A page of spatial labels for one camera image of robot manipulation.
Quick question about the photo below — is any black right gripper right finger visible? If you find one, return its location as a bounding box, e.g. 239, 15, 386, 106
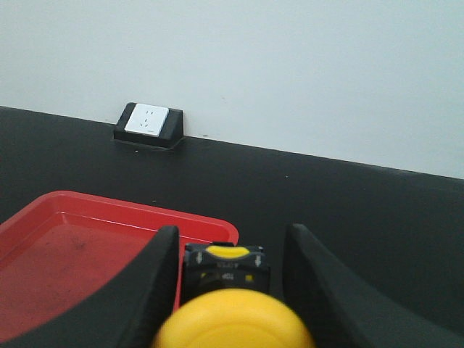
282, 223, 463, 347

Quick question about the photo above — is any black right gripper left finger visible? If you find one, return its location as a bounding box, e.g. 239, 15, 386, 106
2, 225, 180, 347

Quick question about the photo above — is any yellow mushroom push button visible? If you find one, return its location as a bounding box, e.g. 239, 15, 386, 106
152, 242, 316, 347

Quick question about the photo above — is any red plastic tray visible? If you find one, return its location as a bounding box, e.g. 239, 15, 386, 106
1, 191, 239, 341

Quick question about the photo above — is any black white power socket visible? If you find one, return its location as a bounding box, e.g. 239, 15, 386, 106
113, 102, 184, 149

